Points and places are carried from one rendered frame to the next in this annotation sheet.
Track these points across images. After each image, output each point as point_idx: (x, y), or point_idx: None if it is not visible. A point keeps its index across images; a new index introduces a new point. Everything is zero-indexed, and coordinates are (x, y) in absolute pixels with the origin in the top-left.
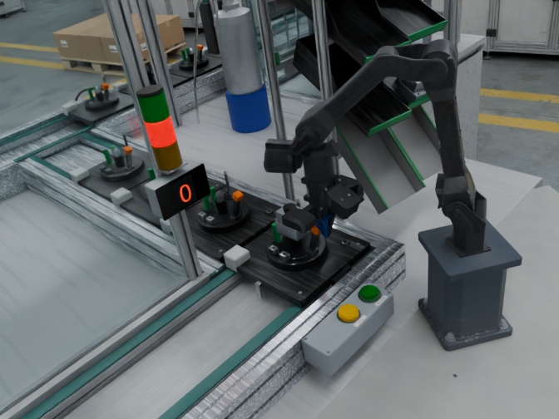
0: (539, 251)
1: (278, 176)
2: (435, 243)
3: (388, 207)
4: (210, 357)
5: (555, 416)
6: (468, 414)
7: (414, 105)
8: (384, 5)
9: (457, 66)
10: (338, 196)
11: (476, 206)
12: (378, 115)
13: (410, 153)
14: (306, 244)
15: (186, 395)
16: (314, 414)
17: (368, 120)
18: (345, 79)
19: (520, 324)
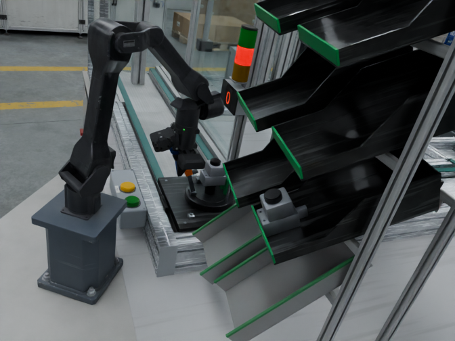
0: None
1: (388, 294)
2: (105, 198)
3: (192, 233)
4: (169, 160)
5: None
6: (28, 226)
7: (255, 218)
8: (365, 128)
9: (101, 47)
10: (163, 132)
11: (80, 182)
12: (248, 183)
13: (261, 288)
14: (204, 195)
15: (146, 139)
16: (105, 185)
17: (245, 173)
18: None
19: (36, 298)
